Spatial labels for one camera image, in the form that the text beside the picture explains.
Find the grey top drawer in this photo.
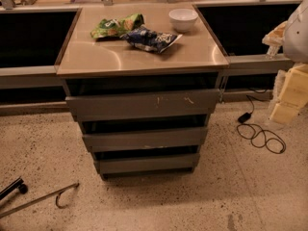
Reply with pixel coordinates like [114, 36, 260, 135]
[66, 89, 218, 121]

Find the blue chip bag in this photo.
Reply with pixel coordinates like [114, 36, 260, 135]
[120, 26, 182, 54]

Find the clear plastic water bottle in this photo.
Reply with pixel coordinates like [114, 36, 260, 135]
[267, 45, 280, 58]

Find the white bowl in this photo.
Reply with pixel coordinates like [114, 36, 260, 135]
[168, 9, 198, 33]

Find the black power adapter cable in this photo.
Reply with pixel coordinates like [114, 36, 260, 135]
[236, 88, 287, 155]

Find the metal hooked rod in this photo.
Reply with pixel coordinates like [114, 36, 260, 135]
[0, 183, 80, 219]

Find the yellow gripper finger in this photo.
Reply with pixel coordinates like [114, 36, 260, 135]
[269, 64, 308, 124]
[262, 21, 287, 46]

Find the grey drawer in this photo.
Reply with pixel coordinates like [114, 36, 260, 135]
[94, 153, 200, 175]
[66, 89, 218, 121]
[83, 127, 208, 152]

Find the black caster leg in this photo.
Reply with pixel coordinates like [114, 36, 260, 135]
[0, 177, 28, 200]

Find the grey drawer cabinet steel top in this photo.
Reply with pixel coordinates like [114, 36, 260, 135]
[55, 2, 230, 182]

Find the right grey counter rail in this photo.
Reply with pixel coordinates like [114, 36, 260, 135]
[194, 0, 302, 101]

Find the green chip bag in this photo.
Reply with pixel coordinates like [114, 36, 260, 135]
[90, 13, 144, 39]

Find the grey counter rail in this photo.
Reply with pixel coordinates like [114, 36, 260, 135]
[0, 7, 80, 116]
[194, 0, 302, 101]

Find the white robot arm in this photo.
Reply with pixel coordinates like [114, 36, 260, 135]
[262, 0, 308, 124]

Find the left grey counter rail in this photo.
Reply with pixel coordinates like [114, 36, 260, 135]
[0, 7, 80, 116]

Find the grey bottom drawer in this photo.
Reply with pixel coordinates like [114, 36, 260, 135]
[94, 153, 200, 175]

